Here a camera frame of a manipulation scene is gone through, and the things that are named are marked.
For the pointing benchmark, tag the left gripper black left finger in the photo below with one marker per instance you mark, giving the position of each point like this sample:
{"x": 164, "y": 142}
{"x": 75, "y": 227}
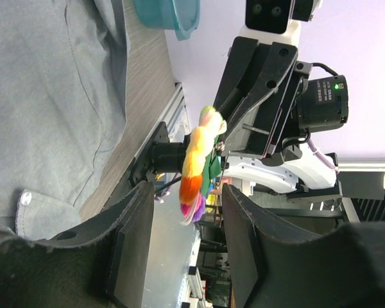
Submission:
{"x": 99, "y": 263}

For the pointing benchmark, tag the teal plastic tray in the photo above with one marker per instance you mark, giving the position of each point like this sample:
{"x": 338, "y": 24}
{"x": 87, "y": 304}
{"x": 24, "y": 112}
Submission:
{"x": 181, "y": 16}

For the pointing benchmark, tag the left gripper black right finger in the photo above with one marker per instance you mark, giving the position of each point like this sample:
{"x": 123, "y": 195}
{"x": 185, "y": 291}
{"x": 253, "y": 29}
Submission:
{"x": 274, "y": 263}

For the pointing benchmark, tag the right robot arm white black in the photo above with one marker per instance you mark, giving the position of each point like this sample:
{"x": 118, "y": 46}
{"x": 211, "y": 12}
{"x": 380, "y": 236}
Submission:
{"x": 312, "y": 175}

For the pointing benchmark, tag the colourful pompom flower brooch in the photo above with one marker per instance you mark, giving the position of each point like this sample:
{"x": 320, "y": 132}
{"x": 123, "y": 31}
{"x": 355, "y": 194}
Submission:
{"x": 202, "y": 140}

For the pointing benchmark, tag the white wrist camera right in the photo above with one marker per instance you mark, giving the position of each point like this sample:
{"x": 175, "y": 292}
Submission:
{"x": 270, "y": 21}

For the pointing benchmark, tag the grey button-up shirt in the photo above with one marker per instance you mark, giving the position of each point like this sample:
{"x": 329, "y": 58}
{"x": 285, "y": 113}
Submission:
{"x": 63, "y": 68}

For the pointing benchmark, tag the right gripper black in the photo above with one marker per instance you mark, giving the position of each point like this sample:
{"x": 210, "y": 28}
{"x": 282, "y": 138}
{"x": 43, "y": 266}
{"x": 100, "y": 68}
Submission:
{"x": 254, "y": 95}

